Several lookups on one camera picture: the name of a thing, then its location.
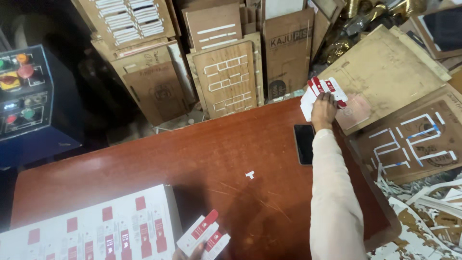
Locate person's left hand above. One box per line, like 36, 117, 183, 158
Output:
172, 242, 208, 260

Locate person's right hand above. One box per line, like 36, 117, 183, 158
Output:
311, 92, 339, 131

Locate stack of white red carton blanks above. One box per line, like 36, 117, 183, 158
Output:
300, 76, 349, 123

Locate black smartphone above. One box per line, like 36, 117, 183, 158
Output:
293, 124, 316, 166

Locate large plain plywood board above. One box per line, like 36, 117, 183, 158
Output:
317, 25, 452, 136

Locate gold foil rolls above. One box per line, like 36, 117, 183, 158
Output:
318, 0, 430, 66

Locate die board with blue-white strips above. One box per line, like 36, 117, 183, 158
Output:
348, 85, 462, 185

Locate row of wooden die boards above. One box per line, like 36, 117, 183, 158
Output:
70, 0, 347, 127

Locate wooden framed dark board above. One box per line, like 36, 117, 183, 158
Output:
407, 0, 462, 60

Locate heap of paper trimmings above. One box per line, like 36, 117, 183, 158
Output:
366, 170, 462, 260

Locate pile of printed carton sheets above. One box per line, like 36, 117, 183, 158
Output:
0, 184, 183, 260

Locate blue machine control box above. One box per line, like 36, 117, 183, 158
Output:
0, 44, 86, 169

